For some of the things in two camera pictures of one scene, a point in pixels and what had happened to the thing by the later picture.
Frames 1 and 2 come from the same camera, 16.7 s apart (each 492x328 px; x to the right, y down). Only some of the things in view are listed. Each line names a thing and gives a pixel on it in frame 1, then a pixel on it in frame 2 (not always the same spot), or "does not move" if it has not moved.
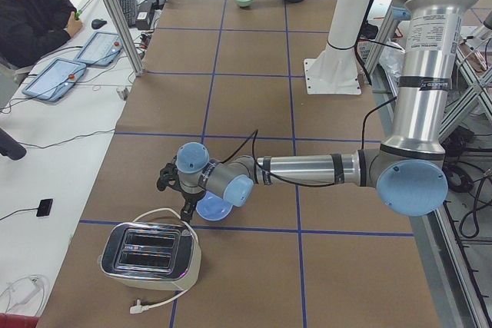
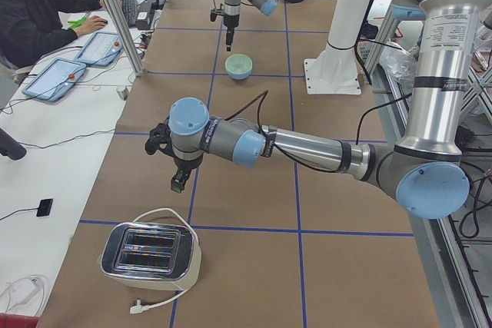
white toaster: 151,256 does not move
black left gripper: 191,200 → 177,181
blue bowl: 211,207 → 239,76
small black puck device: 44,207 does not move
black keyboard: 127,1 does not move
